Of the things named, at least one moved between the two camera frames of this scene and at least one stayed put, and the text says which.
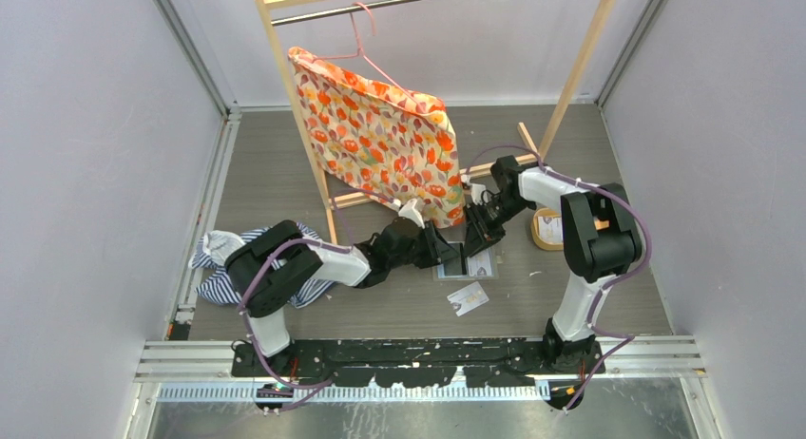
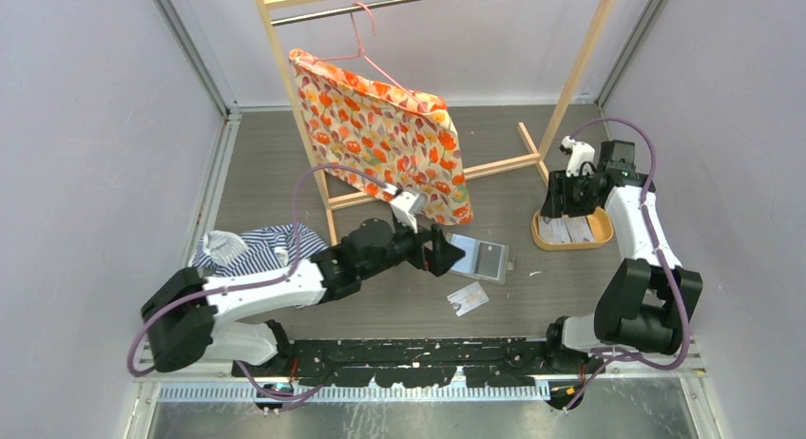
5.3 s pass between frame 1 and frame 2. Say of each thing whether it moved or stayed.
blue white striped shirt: stayed
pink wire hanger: stayed
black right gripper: moved
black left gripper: stayed
